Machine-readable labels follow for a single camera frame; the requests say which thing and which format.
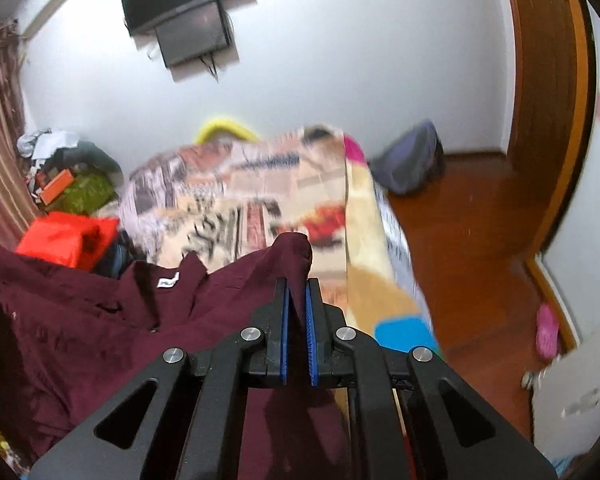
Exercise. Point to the yellow pillow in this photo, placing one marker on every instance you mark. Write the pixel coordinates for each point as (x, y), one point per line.
(224, 127)

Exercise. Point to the newspaper print bed blanket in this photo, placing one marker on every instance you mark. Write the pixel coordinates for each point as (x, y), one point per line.
(222, 199)

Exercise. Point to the purple grey bag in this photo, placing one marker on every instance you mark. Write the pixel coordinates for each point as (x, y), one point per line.
(411, 161)

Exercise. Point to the maroon button shirt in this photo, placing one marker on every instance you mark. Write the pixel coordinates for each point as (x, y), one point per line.
(70, 340)

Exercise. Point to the red folded garment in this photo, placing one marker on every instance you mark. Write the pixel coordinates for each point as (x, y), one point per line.
(71, 240)

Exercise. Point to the pink croc shoe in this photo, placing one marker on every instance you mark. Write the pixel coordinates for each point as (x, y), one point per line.
(547, 331)

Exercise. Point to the wooden door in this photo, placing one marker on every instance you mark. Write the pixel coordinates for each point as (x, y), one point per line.
(553, 105)

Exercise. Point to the navy folded garment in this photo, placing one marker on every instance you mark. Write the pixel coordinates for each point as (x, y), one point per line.
(118, 256)

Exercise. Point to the small black wall monitor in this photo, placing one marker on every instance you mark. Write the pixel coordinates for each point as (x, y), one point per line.
(193, 34)

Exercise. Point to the orange box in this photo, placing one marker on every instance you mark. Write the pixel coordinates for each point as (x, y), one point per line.
(56, 186)

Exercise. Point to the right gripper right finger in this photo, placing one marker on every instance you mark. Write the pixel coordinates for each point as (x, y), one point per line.
(410, 415)

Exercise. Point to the striped maroon curtain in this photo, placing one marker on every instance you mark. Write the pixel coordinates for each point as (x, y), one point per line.
(17, 209)

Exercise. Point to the dark green garment pile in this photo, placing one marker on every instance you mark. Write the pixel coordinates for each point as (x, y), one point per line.
(96, 176)

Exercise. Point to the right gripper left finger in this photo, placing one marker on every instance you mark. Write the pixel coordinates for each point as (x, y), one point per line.
(182, 417)

